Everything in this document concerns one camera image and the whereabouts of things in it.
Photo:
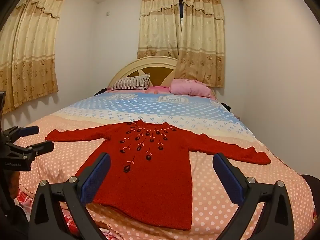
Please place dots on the beige patterned curtain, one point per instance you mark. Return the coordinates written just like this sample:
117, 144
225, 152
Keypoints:
27, 55
158, 30
202, 45

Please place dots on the red knitted embroidered sweater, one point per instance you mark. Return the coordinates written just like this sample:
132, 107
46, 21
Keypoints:
150, 175

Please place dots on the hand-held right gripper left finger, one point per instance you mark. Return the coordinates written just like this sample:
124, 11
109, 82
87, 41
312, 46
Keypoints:
96, 177

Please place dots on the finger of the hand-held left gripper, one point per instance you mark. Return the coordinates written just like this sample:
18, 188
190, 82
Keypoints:
37, 148
27, 130

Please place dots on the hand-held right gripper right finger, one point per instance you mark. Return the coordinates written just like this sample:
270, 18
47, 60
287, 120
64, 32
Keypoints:
228, 177

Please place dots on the cream wooden headboard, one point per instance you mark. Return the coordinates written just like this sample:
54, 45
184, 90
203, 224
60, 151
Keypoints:
140, 63

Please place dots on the striped pillow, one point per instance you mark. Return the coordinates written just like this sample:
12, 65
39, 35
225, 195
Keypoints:
130, 83

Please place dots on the pink pillow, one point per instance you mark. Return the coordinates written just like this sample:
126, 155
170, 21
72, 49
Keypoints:
188, 87

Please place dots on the polka-dot bed blanket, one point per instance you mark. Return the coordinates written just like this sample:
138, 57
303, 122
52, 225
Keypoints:
225, 200

